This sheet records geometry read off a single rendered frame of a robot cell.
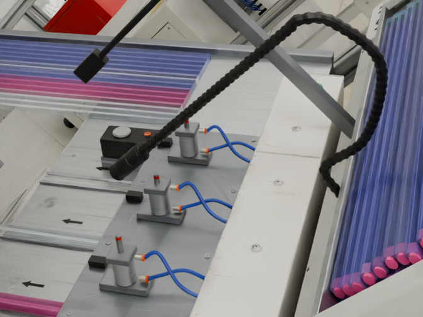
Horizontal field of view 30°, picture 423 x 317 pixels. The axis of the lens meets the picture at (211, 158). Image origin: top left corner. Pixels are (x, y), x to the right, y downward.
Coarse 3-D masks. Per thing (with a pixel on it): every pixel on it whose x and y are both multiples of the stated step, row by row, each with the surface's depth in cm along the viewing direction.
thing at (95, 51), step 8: (96, 48) 95; (88, 56) 95; (96, 56) 94; (80, 64) 96; (88, 64) 95; (96, 64) 95; (104, 64) 95; (80, 72) 96; (88, 72) 96; (96, 72) 96; (88, 80) 97
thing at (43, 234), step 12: (0, 228) 95; (12, 228) 95; (24, 228) 95; (36, 228) 95; (48, 228) 95; (48, 240) 94; (60, 240) 93; (72, 240) 93; (84, 240) 92; (96, 240) 92
